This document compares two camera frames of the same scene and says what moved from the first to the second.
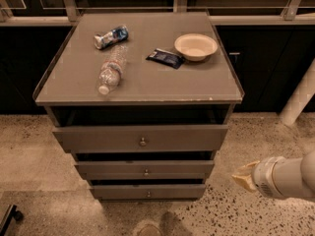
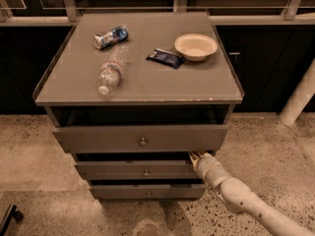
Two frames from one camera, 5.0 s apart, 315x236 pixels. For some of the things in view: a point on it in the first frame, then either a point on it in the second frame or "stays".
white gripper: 266,177 → 204,163
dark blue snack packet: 166,58 stays
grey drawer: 147,170 stays
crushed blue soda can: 117,34 stays
